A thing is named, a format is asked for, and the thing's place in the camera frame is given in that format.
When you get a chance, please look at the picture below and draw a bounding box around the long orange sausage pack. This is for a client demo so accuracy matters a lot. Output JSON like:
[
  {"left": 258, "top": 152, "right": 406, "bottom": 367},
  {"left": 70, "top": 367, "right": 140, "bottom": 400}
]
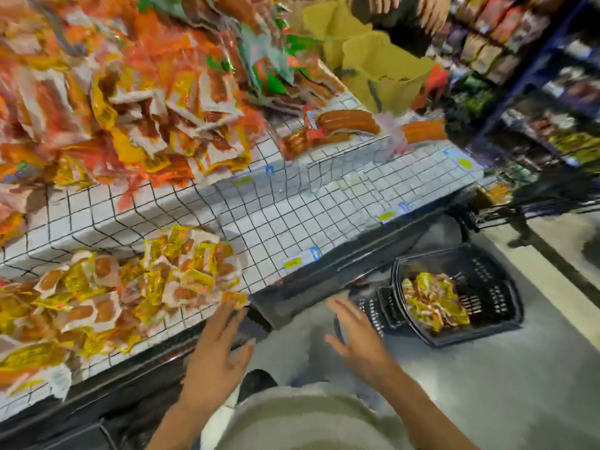
[{"left": 401, "top": 119, "right": 449, "bottom": 146}]

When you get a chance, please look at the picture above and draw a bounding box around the black shopping basket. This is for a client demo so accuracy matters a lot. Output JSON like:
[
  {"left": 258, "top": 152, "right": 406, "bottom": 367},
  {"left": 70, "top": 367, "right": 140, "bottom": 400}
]
[{"left": 351, "top": 243, "right": 524, "bottom": 349}]

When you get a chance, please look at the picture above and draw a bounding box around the large pile of sausage packets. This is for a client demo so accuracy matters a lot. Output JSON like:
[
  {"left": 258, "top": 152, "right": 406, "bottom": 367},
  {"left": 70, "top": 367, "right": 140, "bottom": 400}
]
[{"left": 0, "top": 0, "right": 273, "bottom": 249}]

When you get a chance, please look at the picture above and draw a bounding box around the heap of yellow sausage bundles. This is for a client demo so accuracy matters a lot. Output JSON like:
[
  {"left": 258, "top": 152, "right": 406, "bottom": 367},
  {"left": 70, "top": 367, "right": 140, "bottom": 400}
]
[{"left": 401, "top": 271, "right": 472, "bottom": 336}]

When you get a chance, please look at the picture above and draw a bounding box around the person's right forearm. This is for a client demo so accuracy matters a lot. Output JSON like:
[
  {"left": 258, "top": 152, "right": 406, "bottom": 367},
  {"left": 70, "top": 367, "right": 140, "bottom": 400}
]
[{"left": 375, "top": 370, "right": 479, "bottom": 450}]

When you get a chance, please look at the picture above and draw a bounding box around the tiled white display table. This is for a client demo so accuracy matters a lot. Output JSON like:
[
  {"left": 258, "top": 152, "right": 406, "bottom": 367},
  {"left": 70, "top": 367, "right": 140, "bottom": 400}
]
[{"left": 0, "top": 89, "right": 487, "bottom": 428}]

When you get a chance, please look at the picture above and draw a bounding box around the red label brown sausage pack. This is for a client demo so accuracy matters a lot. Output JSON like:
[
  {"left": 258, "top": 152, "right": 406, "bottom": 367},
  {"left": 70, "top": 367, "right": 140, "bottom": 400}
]
[{"left": 281, "top": 107, "right": 384, "bottom": 160}]

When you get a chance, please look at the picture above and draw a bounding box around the person's right hand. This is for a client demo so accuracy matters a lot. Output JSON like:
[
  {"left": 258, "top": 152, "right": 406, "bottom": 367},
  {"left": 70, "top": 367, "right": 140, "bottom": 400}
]
[{"left": 324, "top": 297, "right": 406, "bottom": 390}]

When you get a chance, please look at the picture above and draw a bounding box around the pile of sausage packets tier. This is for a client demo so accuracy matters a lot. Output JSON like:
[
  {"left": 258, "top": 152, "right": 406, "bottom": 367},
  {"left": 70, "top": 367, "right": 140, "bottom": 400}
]
[{"left": 136, "top": 0, "right": 348, "bottom": 113}]

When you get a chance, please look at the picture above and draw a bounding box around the pile of small snack packets tier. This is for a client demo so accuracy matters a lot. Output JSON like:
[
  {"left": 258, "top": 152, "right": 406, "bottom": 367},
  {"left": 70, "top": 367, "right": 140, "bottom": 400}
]
[{"left": 0, "top": 224, "right": 249, "bottom": 399}]

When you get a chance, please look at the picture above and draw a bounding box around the person's left hand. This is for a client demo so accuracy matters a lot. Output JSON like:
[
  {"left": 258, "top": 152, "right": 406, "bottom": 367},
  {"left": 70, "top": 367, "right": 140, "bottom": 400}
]
[{"left": 176, "top": 302, "right": 257, "bottom": 418}]

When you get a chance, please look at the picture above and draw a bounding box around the yellow bin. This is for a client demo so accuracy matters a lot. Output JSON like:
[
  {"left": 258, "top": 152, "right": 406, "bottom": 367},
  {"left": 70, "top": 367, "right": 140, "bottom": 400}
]
[
  {"left": 339, "top": 32, "right": 437, "bottom": 113},
  {"left": 302, "top": 0, "right": 374, "bottom": 69}
]

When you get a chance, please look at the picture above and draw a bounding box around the black wire shopping cart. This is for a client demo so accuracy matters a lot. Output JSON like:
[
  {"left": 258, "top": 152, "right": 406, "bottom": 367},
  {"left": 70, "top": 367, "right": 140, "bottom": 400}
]
[{"left": 448, "top": 145, "right": 600, "bottom": 249}]

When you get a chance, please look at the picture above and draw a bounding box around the blue goods rack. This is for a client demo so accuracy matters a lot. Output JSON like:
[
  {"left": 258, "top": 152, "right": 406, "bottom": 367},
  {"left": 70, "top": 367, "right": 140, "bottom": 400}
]
[{"left": 473, "top": 0, "right": 600, "bottom": 169}]

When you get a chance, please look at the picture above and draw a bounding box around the store shelving with packaged goods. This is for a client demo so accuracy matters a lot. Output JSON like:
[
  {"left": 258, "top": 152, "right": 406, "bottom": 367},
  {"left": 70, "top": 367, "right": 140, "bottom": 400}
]
[{"left": 431, "top": 0, "right": 564, "bottom": 81}]

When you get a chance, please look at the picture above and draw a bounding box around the blue yellow price label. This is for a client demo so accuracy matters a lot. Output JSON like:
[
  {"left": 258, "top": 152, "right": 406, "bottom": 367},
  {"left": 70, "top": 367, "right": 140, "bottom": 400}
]
[
  {"left": 377, "top": 203, "right": 414, "bottom": 223},
  {"left": 281, "top": 245, "right": 324, "bottom": 272},
  {"left": 442, "top": 147, "right": 476, "bottom": 173}
]

